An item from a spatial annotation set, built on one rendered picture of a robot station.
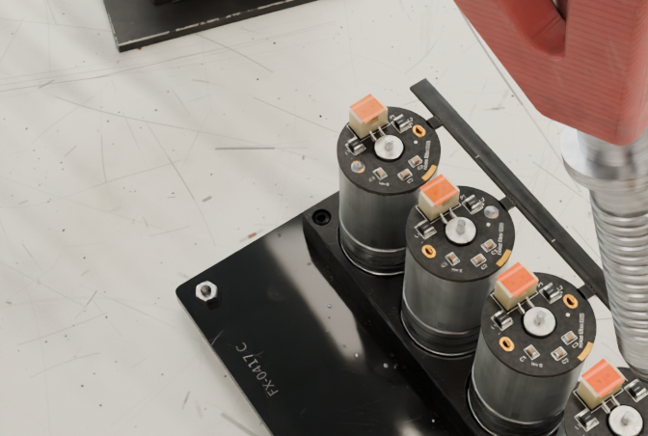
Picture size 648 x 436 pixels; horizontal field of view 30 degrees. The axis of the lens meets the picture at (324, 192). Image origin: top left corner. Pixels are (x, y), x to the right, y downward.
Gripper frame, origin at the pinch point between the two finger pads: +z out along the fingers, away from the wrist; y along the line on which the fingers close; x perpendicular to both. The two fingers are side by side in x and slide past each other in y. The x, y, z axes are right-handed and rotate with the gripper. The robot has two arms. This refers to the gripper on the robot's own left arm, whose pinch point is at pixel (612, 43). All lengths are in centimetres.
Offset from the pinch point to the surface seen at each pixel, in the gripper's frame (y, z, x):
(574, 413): 1.0, 11.9, 3.7
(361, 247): 2.0, 12.1, 11.4
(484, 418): 0.9, 14.5, 6.8
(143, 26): 4.2, 10.4, 23.3
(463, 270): 2.0, 10.5, 7.3
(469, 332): 2.1, 13.3, 8.0
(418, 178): 3.1, 9.6, 9.5
